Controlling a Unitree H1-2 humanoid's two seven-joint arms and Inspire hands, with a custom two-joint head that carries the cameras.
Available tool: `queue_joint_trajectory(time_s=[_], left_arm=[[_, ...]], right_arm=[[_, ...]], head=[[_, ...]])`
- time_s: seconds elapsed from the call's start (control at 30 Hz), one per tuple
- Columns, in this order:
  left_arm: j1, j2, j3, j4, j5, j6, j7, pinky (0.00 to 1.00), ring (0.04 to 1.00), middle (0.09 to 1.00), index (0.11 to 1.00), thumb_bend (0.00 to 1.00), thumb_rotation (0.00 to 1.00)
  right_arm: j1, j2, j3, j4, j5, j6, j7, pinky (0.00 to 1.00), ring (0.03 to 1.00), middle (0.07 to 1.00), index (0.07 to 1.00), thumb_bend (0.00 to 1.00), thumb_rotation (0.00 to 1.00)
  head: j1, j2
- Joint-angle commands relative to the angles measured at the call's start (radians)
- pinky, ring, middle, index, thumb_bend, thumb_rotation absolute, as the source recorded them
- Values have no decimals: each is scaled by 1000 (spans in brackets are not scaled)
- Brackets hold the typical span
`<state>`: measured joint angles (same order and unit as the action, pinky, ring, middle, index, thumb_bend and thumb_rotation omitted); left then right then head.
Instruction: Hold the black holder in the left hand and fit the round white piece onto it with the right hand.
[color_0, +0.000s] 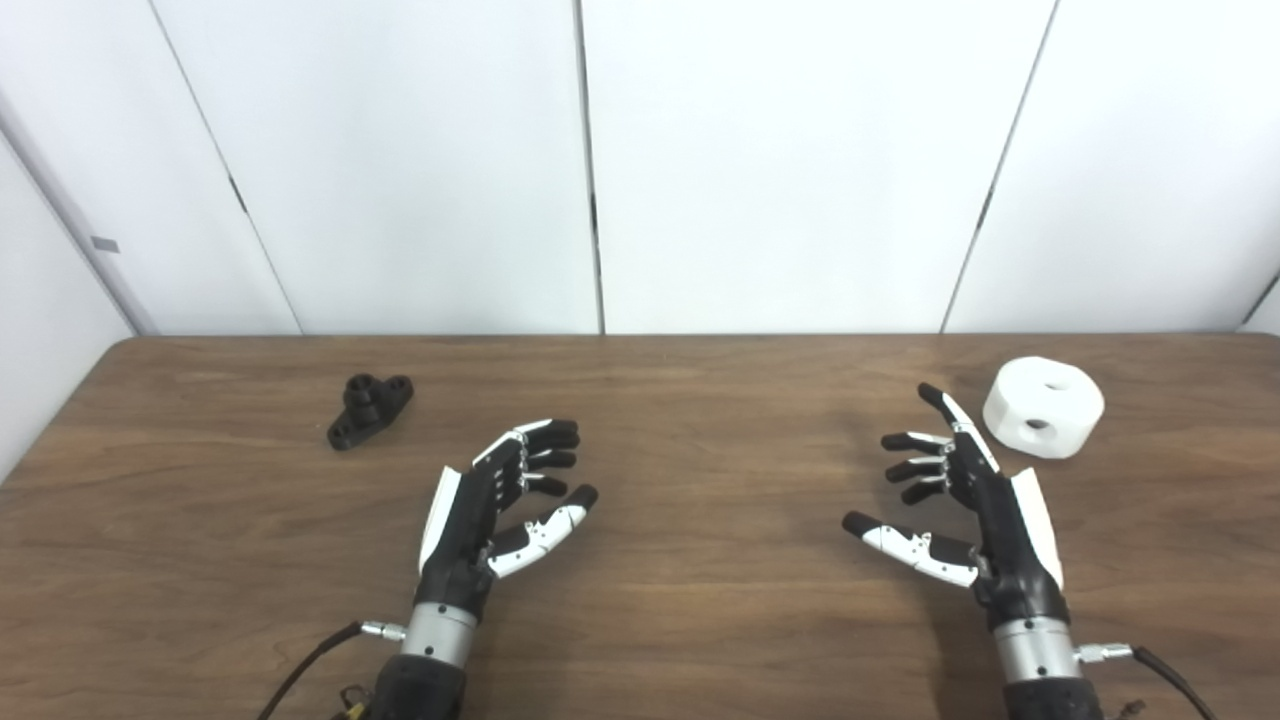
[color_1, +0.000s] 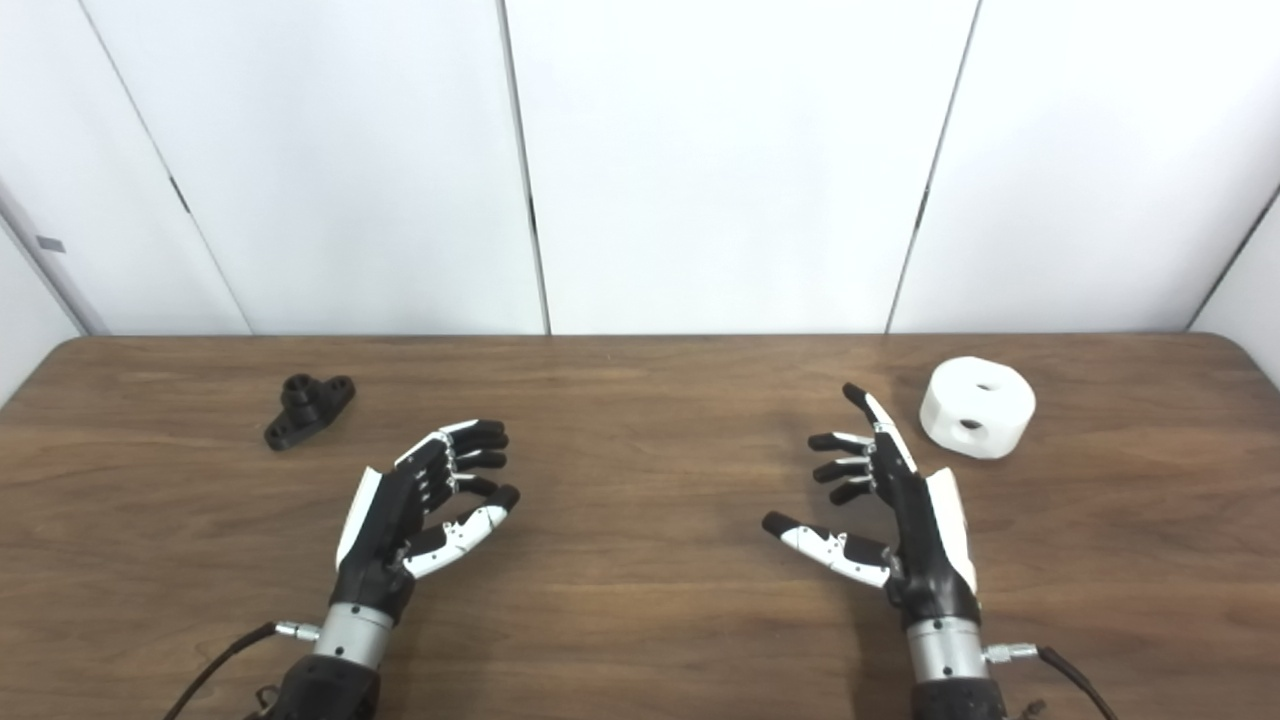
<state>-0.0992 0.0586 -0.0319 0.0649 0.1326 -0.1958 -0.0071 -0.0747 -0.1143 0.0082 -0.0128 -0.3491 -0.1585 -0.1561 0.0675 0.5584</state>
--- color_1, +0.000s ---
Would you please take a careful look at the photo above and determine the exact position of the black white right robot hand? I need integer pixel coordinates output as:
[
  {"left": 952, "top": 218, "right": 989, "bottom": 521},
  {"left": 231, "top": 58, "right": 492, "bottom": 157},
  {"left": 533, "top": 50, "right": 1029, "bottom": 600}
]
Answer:
[{"left": 762, "top": 383, "right": 981, "bottom": 629}]

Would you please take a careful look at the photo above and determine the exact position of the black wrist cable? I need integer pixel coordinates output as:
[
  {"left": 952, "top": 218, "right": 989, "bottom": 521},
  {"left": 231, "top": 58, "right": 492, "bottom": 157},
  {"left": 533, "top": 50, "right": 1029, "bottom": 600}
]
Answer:
[
  {"left": 984, "top": 643, "right": 1121, "bottom": 720},
  {"left": 165, "top": 621, "right": 322, "bottom": 720}
]

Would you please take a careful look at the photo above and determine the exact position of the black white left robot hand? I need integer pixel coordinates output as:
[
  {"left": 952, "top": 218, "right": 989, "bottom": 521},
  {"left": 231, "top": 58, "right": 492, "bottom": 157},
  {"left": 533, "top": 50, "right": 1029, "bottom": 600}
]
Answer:
[{"left": 332, "top": 419, "right": 521, "bottom": 619}]

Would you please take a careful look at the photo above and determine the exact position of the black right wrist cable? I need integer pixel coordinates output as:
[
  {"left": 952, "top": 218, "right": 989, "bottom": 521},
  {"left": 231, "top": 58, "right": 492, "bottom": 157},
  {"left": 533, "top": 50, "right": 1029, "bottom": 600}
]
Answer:
[{"left": 984, "top": 643, "right": 1121, "bottom": 720}]

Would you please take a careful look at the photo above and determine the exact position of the round white piece with holes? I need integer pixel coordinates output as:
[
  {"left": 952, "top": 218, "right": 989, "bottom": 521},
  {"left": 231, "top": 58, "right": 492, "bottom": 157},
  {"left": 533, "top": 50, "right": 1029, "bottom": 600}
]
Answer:
[{"left": 919, "top": 356, "right": 1037, "bottom": 460}]

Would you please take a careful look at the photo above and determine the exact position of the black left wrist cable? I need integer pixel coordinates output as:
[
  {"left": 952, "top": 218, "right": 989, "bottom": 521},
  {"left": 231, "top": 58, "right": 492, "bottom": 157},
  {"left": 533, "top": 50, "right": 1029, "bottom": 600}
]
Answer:
[{"left": 165, "top": 621, "right": 322, "bottom": 720}]

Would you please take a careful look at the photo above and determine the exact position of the black flanged holder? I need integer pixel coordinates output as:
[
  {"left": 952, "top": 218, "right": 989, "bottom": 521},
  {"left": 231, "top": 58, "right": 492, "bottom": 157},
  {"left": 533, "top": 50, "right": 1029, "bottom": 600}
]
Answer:
[{"left": 264, "top": 374, "right": 357, "bottom": 451}]

